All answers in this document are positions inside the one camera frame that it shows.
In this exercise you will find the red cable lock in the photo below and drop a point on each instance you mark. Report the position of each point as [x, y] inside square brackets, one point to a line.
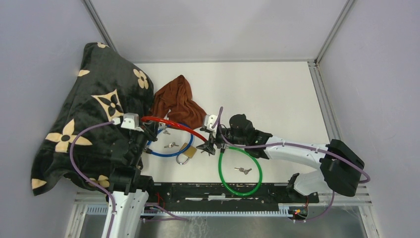
[174, 124]

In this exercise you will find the brown cloth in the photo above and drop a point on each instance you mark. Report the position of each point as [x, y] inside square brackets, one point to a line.
[175, 102]

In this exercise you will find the aluminium frame right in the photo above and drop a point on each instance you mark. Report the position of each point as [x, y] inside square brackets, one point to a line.
[362, 200]

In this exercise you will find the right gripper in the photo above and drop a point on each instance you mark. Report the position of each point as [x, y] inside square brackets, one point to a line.
[208, 146]

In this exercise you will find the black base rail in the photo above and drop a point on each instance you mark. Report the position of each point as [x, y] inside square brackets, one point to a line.
[214, 197]

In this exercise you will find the black floral blanket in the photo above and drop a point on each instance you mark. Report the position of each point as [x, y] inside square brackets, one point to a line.
[77, 146]

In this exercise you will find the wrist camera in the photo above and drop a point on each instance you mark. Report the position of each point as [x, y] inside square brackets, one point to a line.
[210, 122]
[130, 121]

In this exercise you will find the green cable lock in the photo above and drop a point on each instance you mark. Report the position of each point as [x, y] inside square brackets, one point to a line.
[226, 185]

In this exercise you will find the blue lock key bunch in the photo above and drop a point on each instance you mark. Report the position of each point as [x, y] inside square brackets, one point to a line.
[170, 145]

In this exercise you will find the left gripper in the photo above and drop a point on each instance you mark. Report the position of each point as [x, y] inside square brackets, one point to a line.
[150, 129]

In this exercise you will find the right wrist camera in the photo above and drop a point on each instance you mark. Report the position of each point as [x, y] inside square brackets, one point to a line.
[210, 122]

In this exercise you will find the large brass padlock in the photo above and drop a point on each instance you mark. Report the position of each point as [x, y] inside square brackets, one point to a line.
[187, 153]

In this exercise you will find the blue cable lock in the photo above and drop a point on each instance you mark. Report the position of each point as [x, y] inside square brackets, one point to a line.
[150, 151]

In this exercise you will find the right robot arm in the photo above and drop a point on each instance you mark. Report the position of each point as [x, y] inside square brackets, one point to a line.
[336, 167]

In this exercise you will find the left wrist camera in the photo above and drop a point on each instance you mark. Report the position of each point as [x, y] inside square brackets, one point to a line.
[130, 121]

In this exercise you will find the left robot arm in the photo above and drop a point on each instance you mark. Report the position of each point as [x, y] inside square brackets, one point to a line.
[129, 189]

